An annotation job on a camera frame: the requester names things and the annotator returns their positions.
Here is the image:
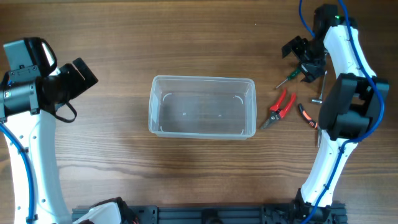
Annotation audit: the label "black orange needle-nose pliers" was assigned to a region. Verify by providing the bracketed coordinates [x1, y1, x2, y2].
[297, 103, 322, 147]

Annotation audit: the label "red handled snips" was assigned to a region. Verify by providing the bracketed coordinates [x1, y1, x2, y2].
[260, 89, 297, 129]

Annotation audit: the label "green handled screwdriver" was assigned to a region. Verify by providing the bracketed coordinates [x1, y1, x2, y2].
[276, 68, 302, 89]

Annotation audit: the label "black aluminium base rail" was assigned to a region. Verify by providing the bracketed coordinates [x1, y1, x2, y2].
[70, 203, 348, 224]

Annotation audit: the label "left blue cable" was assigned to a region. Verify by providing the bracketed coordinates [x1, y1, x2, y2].
[0, 123, 35, 224]

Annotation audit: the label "small metal hammer tool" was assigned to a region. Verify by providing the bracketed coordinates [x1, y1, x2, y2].
[311, 70, 328, 105]

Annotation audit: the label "clear plastic container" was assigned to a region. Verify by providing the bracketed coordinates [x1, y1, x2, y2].
[148, 75, 257, 140]

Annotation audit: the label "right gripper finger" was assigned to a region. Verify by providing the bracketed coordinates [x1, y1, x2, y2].
[281, 35, 308, 58]
[300, 62, 325, 83]

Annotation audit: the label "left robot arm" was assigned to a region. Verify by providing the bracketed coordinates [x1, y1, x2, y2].
[1, 37, 98, 223]

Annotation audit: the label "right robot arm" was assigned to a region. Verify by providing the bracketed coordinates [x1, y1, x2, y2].
[282, 1, 389, 223]

